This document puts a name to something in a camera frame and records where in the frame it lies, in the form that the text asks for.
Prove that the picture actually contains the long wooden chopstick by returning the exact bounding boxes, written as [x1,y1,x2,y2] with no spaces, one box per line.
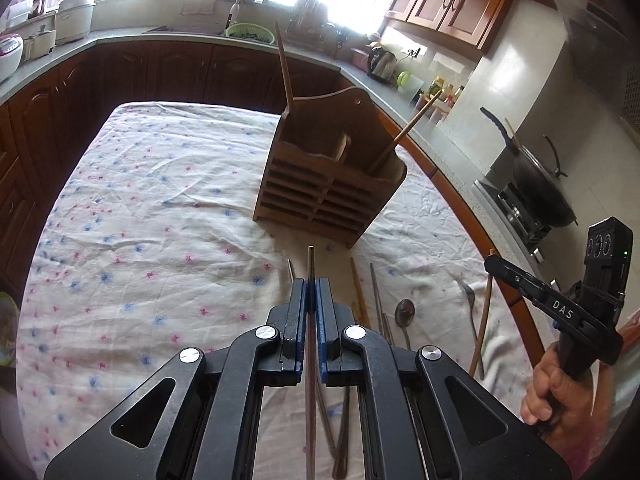
[469,273,494,377]

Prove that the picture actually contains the metal spoon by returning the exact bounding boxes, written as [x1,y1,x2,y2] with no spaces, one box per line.
[394,299,416,350]
[458,280,485,379]

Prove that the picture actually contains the metal chopstick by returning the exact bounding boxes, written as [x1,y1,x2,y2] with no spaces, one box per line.
[305,246,317,480]
[369,263,395,346]

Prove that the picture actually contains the light wooden chopstick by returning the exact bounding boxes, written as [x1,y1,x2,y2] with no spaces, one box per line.
[367,90,442,174]

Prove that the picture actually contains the brown wooden chopstick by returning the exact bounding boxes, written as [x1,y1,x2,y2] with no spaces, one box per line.
[274,21,294,112]

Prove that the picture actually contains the metal fork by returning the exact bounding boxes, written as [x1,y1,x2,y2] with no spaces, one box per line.
[316,376,350,479]

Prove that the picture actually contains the person's right hand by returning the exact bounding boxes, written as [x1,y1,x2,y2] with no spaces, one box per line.
[521,342,593,452]

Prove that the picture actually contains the gas stove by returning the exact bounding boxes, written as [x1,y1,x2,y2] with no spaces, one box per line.
[474,179,551,261]

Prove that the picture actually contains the black wok with lid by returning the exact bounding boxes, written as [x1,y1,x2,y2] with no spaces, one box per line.
[480,106,577,228]

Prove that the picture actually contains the wooden chopstick on table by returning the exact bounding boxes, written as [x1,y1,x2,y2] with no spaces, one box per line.
[350,258,371,328]

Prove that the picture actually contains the floral white tablecloth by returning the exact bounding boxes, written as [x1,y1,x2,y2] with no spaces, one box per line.
[15,101,547,480]

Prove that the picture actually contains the green bowl on floor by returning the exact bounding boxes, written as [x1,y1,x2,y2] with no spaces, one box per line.
[0,292,20,367]

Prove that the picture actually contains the range hood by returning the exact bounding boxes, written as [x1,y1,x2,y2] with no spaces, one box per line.
[554,0,639,132]

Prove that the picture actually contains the condiment bottles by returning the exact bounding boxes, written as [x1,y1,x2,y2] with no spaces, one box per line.
[414,77,464,120]

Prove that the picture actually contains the wooden utensil holder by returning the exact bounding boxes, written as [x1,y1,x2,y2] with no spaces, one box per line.
[254,87,407,247]

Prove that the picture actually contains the electric kettle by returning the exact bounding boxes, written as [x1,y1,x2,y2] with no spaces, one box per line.
[367,46,397,84]

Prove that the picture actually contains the lower wooden cabinets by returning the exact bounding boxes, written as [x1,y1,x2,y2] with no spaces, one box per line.
[0,39,352,306]

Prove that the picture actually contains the green basin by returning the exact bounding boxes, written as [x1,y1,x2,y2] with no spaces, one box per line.
[224,23,276,44]

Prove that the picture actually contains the dish rack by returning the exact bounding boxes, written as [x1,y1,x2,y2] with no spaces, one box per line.
[285,0,350,58]

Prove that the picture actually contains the sink faucet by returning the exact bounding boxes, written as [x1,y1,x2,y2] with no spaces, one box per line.
[214,0,244,32]

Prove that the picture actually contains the small white cooker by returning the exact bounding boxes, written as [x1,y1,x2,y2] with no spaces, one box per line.
[23,29,56,62]

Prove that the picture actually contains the white rice cooker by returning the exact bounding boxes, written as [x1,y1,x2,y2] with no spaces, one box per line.
[0,34,24,82]

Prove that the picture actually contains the white pot appliance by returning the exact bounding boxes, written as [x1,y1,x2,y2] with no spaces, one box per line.
[54,0,94,46]

